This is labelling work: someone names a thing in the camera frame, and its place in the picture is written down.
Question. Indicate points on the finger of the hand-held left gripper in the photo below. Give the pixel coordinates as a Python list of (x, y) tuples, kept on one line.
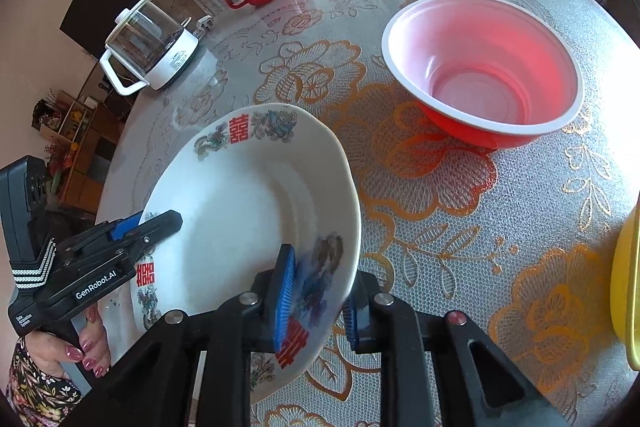
[(160, 224), (127, 225)]

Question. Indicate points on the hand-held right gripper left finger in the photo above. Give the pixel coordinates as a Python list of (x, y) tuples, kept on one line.
[(285, 292)]

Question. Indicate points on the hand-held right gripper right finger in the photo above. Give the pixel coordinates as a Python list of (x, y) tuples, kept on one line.
[(352, 322)]

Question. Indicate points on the white plate with dragon print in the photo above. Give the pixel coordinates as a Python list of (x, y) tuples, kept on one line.
[(240, 217)]

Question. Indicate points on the yellow bowl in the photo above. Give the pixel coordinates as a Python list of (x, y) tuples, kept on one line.
[(627, 287)]

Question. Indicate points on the person's left forearm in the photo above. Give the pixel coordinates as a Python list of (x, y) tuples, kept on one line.
[(35, 392)]

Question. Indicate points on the person's left hand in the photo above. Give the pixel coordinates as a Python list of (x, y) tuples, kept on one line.
[(95, 347)]

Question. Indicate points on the wooden cabinet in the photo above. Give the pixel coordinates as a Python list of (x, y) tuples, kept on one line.
[(87, 167)]

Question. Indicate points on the lace patterned tablecloth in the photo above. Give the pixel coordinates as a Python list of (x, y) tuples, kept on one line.
[(450, 217)]

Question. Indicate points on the glass electric kettle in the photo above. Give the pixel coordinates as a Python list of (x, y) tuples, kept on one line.
[(165, 52)]

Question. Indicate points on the white power plug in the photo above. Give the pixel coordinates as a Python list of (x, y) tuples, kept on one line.
[(205, 23)]

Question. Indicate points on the red plastic bowl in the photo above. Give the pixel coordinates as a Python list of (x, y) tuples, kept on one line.
[(480, 72)]

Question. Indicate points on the black wall television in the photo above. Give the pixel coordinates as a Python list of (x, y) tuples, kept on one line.
[(105, 2)]

